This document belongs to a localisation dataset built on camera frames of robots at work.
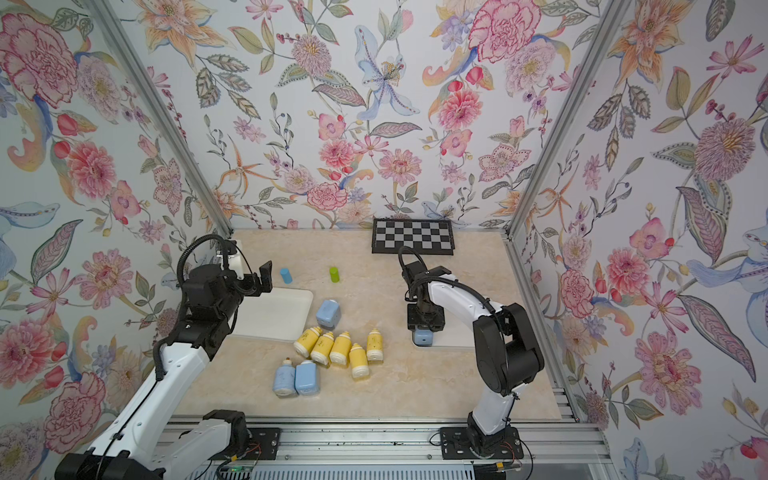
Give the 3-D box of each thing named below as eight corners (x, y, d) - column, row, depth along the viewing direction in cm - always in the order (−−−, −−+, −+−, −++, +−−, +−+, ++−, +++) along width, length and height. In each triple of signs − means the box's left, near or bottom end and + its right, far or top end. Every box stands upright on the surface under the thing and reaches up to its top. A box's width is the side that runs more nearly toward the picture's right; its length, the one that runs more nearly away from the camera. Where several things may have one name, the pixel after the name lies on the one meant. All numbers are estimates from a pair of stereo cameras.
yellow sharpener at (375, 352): (367, 368, 88) (366, 358, 82) (368, 339, 93) (367, 328, 88) (383, 368, 88) (383, 358, 82) (383, 339, 93) (383, 328, 88)
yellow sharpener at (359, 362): (354, 382, 85) (352, 373, 80) (348, 356, 90) (345, 345, 84) (370, 377, 86) (370, 367, 80) (364, 351, 91) (362, 341, 85)
